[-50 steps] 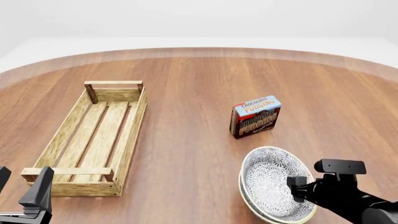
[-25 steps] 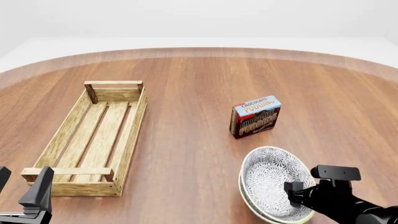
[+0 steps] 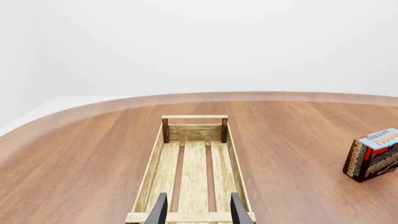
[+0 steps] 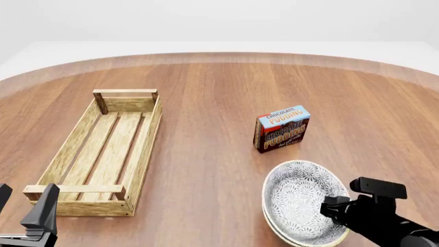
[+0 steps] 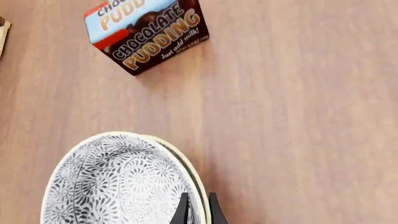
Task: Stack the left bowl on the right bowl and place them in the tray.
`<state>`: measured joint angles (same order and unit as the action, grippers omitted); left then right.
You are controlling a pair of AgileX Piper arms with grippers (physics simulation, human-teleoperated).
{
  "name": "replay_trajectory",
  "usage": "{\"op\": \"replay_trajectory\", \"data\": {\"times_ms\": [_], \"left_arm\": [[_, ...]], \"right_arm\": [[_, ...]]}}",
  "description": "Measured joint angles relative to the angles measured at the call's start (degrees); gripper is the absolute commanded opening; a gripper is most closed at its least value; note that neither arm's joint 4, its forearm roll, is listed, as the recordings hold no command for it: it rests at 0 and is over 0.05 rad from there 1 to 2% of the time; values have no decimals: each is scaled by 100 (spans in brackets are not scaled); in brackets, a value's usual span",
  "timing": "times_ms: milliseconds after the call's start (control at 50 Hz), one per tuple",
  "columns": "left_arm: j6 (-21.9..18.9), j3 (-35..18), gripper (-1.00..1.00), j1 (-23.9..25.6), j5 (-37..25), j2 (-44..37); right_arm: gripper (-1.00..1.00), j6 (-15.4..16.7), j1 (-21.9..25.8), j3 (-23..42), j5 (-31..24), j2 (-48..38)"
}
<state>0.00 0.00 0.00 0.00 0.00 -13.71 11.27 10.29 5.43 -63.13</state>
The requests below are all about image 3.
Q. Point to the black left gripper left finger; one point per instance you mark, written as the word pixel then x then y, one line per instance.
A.
pixel 158 212

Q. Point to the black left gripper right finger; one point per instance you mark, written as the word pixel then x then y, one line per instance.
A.
pixel 240 212

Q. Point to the wooden slat tray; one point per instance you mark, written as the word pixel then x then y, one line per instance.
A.
pixel 193 168

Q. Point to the chocolate pudding box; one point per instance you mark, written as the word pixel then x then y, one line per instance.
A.
pixel 373 156

